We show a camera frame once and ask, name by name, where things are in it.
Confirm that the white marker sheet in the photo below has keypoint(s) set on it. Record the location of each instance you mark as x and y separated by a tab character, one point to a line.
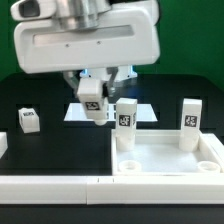
145	113

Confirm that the white part at left edge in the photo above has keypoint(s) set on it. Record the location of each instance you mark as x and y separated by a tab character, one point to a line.
3	143

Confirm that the white square table top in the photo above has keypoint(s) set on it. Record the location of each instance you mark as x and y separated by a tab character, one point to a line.
157	153

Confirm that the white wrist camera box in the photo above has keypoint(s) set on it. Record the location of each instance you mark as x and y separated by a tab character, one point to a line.
23	10

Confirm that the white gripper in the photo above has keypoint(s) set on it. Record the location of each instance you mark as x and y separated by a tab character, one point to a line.
84	35

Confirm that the white front fence bar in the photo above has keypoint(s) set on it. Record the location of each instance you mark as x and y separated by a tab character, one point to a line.
193	189

